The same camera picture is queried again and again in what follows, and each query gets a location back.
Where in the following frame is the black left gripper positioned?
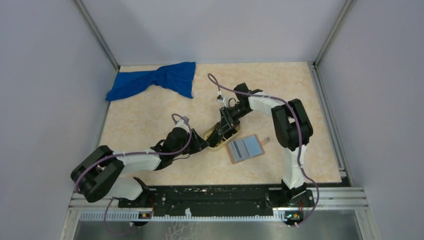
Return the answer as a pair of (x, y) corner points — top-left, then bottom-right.
(173, 128), (210, 158)

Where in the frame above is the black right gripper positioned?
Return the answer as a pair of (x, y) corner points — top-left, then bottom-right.
(218, 103), (252, 136)

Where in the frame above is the beige oval plastic tray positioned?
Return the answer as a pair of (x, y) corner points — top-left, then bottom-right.
(201, 122), (241, 152)

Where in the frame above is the silver VIP card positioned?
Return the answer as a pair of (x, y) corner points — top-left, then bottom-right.
(228, 139), (250, 163)

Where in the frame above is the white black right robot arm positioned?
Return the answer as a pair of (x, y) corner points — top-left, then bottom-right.
(206, 83), (314, 206)

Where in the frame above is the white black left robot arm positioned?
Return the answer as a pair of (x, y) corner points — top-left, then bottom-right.
(70, 127), (210, 207)

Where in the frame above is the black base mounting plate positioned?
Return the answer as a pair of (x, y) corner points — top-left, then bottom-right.
(118, 184), (315, 217)

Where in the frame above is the blue cloth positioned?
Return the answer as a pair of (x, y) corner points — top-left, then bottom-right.
(105, 62), (196, 102)

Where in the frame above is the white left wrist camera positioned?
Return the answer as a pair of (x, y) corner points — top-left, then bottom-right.
(173, 116), (191, 133)

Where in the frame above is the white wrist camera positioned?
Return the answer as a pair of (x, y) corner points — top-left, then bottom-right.
(173, 116), (191, 133)
(216, 95), (229, 107)

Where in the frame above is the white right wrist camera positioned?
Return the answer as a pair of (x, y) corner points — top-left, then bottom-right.
(216, 95), (229, 107)

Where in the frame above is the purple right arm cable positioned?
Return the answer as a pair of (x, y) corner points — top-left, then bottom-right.
(207, 73), (321, 228)

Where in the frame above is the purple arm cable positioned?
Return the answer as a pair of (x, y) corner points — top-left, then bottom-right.
(207, 73), (321, 228)
(74, 113), (194, 236)

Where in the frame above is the aluminium right corner post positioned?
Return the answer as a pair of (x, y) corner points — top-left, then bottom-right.
(313, 0), (357, 69)

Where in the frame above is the aluminium corner post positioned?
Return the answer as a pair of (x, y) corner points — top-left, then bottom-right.
(313, 0), (357, 69)
(72, 0), (121, 72)

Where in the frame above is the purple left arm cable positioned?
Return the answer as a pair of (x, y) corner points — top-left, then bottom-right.
(74, 113), (194, 236)

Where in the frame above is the white slotted cable duct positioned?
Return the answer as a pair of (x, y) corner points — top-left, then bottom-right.
(79, 208), (288, 223)

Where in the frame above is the aluminium front rail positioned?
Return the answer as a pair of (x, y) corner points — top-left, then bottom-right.
(67, 187), (369, 211)

